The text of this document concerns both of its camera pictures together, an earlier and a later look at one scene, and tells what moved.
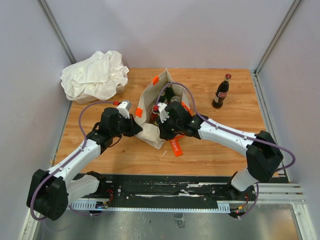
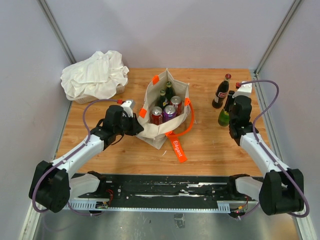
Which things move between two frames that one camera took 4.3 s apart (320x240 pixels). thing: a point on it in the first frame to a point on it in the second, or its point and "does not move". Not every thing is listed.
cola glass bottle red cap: x=222 y=92 does not move
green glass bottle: x=155 y=116 to x=223 y=119
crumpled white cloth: x=99 y=76 does not move
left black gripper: x=134 y=127 does not move
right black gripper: x=163 y=132 to x=229 y=99
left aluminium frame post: x=56 y=27 does not move
